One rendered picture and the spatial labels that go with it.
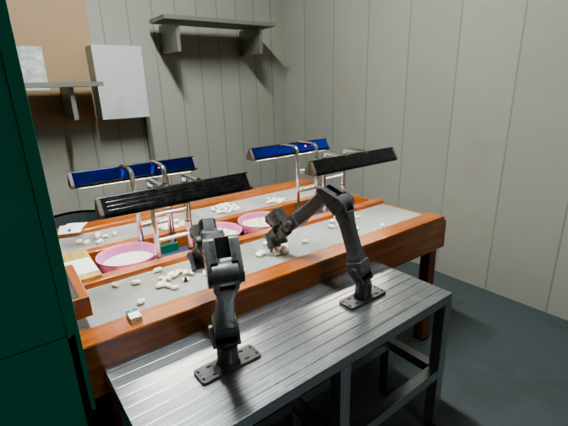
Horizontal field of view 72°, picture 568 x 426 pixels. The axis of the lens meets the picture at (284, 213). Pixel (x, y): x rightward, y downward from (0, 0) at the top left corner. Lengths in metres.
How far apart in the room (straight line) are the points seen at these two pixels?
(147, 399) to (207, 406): 0.17
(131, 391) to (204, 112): 2.99
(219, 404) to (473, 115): 2.49
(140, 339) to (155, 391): 0.20
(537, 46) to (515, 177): 0.79
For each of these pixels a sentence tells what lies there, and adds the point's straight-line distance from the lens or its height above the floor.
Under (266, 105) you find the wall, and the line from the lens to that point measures 4.26.
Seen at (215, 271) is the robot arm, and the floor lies 1.04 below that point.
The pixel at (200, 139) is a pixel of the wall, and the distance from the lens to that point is 3.89.
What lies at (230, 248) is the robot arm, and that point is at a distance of 0.99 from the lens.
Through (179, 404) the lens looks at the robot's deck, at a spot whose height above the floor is 0.67.
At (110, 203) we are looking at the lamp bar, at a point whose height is 1.09.
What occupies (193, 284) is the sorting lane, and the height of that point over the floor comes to 0.74.
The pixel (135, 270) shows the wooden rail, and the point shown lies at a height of 0.76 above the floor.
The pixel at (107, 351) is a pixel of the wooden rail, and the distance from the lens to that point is 1.35.
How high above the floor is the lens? 1.47
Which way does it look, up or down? 18 degrees down
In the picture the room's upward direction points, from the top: 2 degrees counter-clockwise
